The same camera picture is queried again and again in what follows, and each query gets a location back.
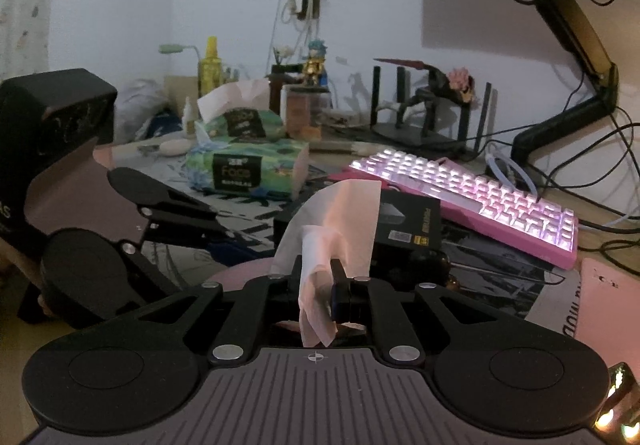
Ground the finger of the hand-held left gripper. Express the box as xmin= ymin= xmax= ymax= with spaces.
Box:
xmin=106 ymin=167 xmax=222 ymax=229
xmin=119 ymin=224 xmax=237 ymax=299

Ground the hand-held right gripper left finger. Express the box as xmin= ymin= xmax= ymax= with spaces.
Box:
xmin=142 ymin=272 xmax=306 ymax=367

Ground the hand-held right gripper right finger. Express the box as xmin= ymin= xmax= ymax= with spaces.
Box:
xmin=329 ymin=257 xmax=494 ymax=367

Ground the white tissue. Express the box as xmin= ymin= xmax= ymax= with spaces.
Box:
xmin=270 ymin=178 xmax=382 ymax=349

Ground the white oval object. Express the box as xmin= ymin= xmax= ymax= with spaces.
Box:
xmin=159 ymin=137 xmax=194 ymax=157

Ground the green floral tissue pack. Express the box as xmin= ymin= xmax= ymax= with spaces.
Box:
xmin=194 ymin=79 xmax=288 ymax=144
xmin=185 ymin=139 xmax=312 ymax=201

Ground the white plastic bag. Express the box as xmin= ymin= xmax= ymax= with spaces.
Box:
xmin=113 ymin=77 xmax=169 ymax=142

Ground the small white dropper bottle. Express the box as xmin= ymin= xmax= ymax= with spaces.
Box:
xmin=182 ymin=96 xmax=197 ymax=136

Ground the black product box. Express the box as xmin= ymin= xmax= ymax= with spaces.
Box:
xmin=273 ymin=187 xmax=444 ymax=276

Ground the patterned curtain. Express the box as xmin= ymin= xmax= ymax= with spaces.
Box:
xmin=0 ymin=0 xmax=77 ymax=82

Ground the cardboard box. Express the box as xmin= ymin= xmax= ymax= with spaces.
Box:
xmin=164 ymin=74 xmax=202 ymax=122

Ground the green desk lamp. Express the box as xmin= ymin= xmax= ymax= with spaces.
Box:
xmin=158 ymin=42 xmax=202 ymax=76

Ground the yellow spray bottle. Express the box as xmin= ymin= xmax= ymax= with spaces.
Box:
xmin=198 ymin=36 xmax=223 ymax=99

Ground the clear plastic jar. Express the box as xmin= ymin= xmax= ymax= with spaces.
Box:
xmin=279 ymin=84 xmax=334 ymax=142

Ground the pink backlit keyboard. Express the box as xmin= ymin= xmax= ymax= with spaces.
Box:
xmin=327 ymin=148 xmax=580 ymax=270

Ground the black router with antennas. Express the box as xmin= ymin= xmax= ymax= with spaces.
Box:
xmin=369 ymin=66 xmax=494 ymax=162

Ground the blue-haired gold armour figurine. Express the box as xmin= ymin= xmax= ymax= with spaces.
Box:
xmin=299 ymin=40 xmax=332 ymax=94

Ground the translucent tube coil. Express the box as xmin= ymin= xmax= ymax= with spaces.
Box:
xmin=486 ymin=152 xmax=540 ymax=197

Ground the dark pink-haired figurine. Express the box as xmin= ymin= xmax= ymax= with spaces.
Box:
xmin=372 ymin=56 xmax=477 ymax=137

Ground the pink flat case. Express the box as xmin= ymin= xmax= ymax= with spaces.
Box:
xmin=574 ymin=257 xmax=640 ymax=367

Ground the dark object with lights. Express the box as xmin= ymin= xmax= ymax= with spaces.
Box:
xmin=594 ymin=361 xmax=640 ymax=445

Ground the wall power strip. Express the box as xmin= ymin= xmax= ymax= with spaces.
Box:
xmin=281 ymin=0 xmax=322 ymax=22

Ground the black cable bundle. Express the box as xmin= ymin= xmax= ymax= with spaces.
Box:
xmin=522 ymin=102 xmax=640 ymax=266

